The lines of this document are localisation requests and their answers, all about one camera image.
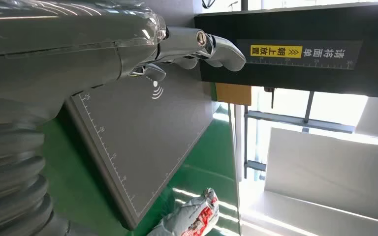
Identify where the white package with red print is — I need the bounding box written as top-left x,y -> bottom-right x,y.
147,188 -> 220,236

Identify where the dark grey scale platform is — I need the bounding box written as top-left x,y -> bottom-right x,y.
65,63 -> 214,231

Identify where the brown cardboard box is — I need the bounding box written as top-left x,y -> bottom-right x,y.
215,83 -> 252,107

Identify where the black scale column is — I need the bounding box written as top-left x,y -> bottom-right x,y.
193,1 -> 378,100

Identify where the grey metal window frame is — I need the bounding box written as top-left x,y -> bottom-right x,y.
243,87 -> 356,180

